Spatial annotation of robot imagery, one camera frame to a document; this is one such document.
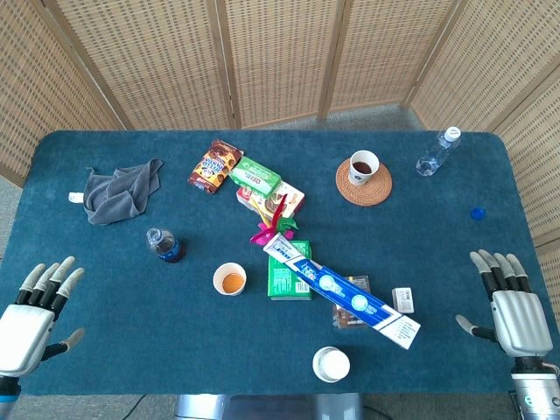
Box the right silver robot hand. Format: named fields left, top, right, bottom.
left=455, top=248, right=555, bottom=360

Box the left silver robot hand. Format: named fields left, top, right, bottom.
left=0, top=255, right=86, bottom=378

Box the plastic bottle with brown drink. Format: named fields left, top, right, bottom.
left=145, top=227, right=184, bottom=264

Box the gray robot base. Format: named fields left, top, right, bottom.
left=173, top=393, right=364, bottom=420

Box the clear plastic water bottle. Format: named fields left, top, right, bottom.
left=415, top=126, right=463, bottom=178

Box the paper cup with blue print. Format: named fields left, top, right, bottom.
left=212, top=262, right=248, bottom=298

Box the paper cup with flower print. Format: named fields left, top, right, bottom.
left=348, top=150, right=381, bottom=186

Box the blue carpet table cover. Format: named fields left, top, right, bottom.
left=0, top=129, right=553, bottom=397

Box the small white box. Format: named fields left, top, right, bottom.
left=391, top=287, right=417, bottom=314

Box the blue toothpaste carton box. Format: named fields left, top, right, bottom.
left=301, top=260, right=422, bottom=351

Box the gray cloth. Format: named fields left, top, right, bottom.
left=82, top=157, right=165, bottom=227

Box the clear coffee capsule box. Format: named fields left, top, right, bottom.
left=331, top=275, right=373, bottom=330

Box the stack of upturned paper cups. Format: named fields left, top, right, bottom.
left=311, top=346, right=352, bottom=384

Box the round woven rattan coaster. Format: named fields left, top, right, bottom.
left=335, top=157, right=394, bottom=207

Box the green tissue pack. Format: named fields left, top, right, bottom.
left=267, top=240, right=314, bottom=302

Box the brown chocolate cookie pack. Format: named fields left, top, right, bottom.
left=188, top=139, right=245, bottom=195

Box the white blue toothpaste tube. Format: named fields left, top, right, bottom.
left=262, top=232, right=327, bottom=281

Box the red and white carton box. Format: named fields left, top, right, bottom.
left=235, top=179, right=306, bottom=220

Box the colourful feather shuttlecock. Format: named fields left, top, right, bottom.
left=248, top=193, right=301, bottom=247

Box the green wet wipes pack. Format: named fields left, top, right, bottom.
left=228, top=156, right=282, bottom=198

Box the woven bamboo folding screen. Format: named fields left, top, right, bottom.
left=0, top=0, right=560, bottom=351

